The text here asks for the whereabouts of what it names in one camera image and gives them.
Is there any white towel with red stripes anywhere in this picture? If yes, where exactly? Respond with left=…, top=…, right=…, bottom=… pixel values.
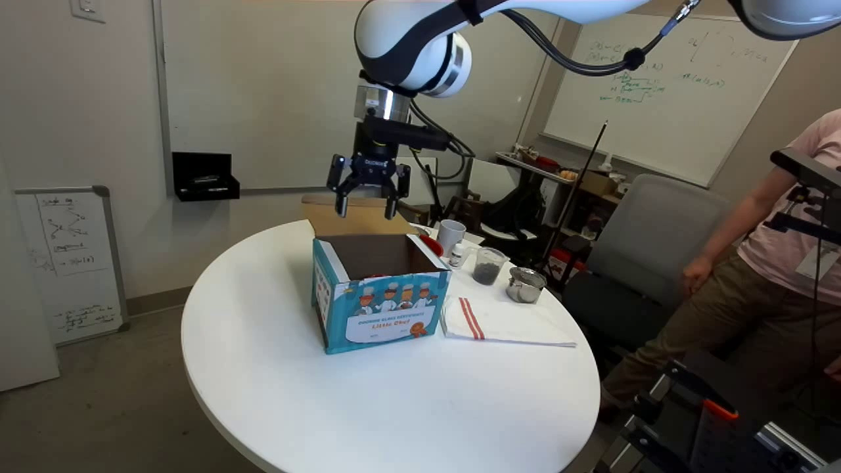
left=438, top=293, right=580, bottom=348

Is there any black case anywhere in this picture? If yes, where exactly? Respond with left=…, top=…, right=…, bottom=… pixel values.
left=169, top=149, right=241, bottom=204

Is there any teal cardboard box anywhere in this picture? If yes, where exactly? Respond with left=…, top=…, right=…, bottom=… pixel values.
left=299, top=201, right=453, bottom=356

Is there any large wall whiteboard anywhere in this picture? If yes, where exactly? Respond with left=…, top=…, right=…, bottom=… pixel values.
left=541, top=9, right=797, bottom=189

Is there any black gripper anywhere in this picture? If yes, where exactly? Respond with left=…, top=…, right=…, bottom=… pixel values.
left=328, top=142, right=412, bottom=224

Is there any cluttered side desk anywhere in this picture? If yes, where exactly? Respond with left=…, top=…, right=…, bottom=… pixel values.
left=470, top=142, right=626, bottom=270

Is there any black camera on tripod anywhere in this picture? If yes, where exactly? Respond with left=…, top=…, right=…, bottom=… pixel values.
left=766, top=146, right=841, bottom=249

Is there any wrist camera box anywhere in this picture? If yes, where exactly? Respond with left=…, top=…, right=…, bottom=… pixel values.
left=359, top=115, right=454, bottom=151

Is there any steel pot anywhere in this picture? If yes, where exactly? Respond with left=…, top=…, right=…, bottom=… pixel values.
left=505, top=266, right=549, bottom=306

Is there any small standing whiteboard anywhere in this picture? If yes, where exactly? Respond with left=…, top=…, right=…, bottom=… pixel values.
left=10, top=183, right=126, bottom=347

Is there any grey office chair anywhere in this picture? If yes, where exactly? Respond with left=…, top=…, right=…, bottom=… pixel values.
left=563, top=171, right=730, bottom=354

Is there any person in pink shirt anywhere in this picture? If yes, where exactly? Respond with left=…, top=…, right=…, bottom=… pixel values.
left=608, top=107, right=841, bottom=415

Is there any metal frame with orange clamp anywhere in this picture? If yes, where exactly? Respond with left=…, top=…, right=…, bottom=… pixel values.
left=610, top=362, right=841, bottom=473

